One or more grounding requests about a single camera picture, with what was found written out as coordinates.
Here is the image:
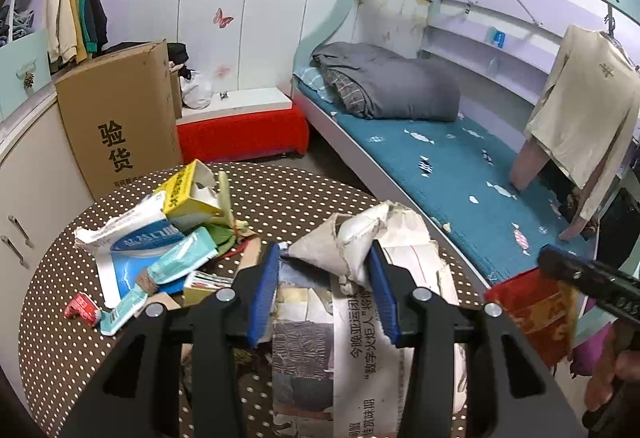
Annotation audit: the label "red orange snack packet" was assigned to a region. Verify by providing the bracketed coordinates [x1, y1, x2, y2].
[484, 268, 581, 369]

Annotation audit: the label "small red packet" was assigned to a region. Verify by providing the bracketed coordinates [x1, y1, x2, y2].
[64, 293, 103, 328]

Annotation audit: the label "metal cabinet handle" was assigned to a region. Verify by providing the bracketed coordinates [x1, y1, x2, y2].
[7, 215, 35, 248]
[0, 235, 25, 267]

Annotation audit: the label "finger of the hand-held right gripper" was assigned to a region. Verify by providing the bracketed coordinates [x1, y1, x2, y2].
[536, 244, 640, 319]

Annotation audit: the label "black hanging garment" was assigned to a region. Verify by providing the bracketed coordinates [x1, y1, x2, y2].
[80, 0, 109, 52]

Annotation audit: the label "large cardboard box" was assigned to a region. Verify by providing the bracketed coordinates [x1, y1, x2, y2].
[54, 40, 184, 202]

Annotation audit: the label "yellow hanging garment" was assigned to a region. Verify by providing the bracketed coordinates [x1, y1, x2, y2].
[70, 0, 90, 64]

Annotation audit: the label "cream hanging garment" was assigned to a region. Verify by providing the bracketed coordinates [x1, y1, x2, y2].
[46, 0, 81, 65]

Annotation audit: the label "green hanging garment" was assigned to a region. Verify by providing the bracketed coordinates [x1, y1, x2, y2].
[77, 0, 102, 57]

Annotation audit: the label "torn white blue box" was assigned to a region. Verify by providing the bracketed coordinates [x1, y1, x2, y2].
[74, 192, 221, 310]

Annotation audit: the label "grey folded quilt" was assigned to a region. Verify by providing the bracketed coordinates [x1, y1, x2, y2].
[311, 42, 462, 122]

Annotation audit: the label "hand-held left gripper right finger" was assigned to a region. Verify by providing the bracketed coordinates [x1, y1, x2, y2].
[368, 241, 589, 438]

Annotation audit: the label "purple cloth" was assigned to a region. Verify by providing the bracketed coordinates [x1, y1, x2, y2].
[567, 318, 614, 377]

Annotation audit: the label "white low cabinet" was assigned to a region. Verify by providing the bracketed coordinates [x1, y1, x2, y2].
[0, 88, 97, 400]

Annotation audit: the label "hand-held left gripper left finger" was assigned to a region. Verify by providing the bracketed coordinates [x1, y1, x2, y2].
[59, 242, 282, 438]

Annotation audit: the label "metal clothes hanger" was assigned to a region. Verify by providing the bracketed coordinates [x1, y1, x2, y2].
[602, 6, 640, 69]

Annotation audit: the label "green paper scrap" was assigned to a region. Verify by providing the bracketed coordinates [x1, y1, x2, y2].
[204, 219, 257, 260]

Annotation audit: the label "beige hanging sweater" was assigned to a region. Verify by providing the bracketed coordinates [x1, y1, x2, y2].
[523, 24, 640, 222]

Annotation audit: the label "white plastic bag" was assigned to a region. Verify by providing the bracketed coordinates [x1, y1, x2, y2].
[180, 66, 214, 110]

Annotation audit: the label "red step white top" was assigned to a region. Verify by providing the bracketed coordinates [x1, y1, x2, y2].
[175, 87, 310, 164]

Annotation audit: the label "small pale yellow carton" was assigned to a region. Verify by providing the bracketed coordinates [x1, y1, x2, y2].
[182, 271, 237, 310]

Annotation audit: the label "pink hanging pants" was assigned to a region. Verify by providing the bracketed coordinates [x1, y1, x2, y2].
[509, 138, 601, 242]

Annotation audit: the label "white wall shelf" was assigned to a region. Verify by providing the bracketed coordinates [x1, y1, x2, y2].
[419, 11, 559, 89]

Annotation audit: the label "brass drawer handle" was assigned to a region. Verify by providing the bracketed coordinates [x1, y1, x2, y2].
[15, 61, 39, 89]

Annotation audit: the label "teal candy print bedsheet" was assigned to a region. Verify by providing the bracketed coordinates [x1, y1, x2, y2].
[295, 68, 597, 285]

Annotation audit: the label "teal squeezed tube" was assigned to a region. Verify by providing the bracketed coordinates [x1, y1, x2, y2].
[100, 225, 222, 337]

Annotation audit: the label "folded clothes pile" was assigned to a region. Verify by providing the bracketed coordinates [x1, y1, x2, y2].
[0, 3, 36, 44]

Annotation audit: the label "blue patterned pillow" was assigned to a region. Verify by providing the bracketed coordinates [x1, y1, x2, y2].
[299, 67, 341, 105]

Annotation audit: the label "metal support rod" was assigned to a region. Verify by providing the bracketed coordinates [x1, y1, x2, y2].
[497, 0, 544, 27]

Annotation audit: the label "person's right hand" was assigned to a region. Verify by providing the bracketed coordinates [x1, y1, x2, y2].
[582, 321, 636, 415]

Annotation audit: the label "torn yellow white box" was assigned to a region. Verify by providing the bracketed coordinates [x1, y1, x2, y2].
[152, 159, 237, 232]

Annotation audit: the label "newspaper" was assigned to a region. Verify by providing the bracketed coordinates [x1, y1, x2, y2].
[270, 201, 469, 438]

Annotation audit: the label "brown cardboard scrap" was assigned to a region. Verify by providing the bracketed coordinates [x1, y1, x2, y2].
[232, 235, 264, 282]

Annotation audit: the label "dark cloth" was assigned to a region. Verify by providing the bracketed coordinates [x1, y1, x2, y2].
[542, 158, 582, 219]

